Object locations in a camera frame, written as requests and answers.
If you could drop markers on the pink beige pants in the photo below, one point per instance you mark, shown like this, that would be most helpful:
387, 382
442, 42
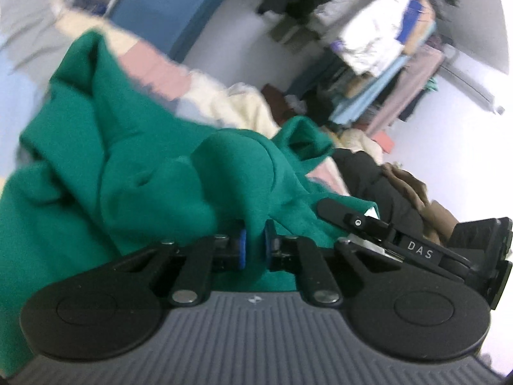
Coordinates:
404, 92

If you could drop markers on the pink box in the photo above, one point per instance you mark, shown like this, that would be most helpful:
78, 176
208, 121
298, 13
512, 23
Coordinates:
382, 142

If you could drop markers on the white air conditioner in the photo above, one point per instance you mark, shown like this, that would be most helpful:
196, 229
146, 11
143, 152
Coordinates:
469, 76

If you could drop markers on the pastel checked quilt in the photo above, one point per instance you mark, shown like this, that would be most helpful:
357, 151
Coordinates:
152, 72

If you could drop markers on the brown coat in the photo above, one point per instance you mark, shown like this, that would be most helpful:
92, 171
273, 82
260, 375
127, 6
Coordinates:
421, 200

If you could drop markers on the green hoodie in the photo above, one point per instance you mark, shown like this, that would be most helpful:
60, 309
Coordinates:
140, 176

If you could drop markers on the cream fluffy bundle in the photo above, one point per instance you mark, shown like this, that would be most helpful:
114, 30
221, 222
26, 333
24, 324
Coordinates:
356, 140

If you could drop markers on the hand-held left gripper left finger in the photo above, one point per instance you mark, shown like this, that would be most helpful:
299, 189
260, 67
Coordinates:
241, 248

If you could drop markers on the black coat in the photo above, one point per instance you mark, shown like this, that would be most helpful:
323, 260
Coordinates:
368, 176

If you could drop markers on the light blue garment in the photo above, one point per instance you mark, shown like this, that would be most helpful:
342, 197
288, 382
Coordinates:
368, 96

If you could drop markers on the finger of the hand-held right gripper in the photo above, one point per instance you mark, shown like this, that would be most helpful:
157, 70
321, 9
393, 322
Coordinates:
344, 214

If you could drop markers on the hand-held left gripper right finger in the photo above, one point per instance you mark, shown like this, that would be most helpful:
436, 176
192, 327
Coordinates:
267, 246

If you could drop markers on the blue and white jersey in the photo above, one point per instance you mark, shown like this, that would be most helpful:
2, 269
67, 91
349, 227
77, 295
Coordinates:
411, 12

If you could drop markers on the grey puffer jacket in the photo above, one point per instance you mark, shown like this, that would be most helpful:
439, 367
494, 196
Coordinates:
332, 12

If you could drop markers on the white puffer jacket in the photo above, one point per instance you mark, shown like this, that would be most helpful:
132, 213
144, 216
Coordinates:
372, 36

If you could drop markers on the tan fleece coat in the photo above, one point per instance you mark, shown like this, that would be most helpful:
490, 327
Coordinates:
425, 24

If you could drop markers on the striped knit garment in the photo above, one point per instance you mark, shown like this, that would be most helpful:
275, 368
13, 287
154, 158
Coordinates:
286, 30

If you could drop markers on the blue curtain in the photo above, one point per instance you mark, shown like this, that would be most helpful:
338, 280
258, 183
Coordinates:
220, 20

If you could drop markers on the grey plastic bag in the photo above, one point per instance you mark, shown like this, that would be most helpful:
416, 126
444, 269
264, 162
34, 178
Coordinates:
295, 103

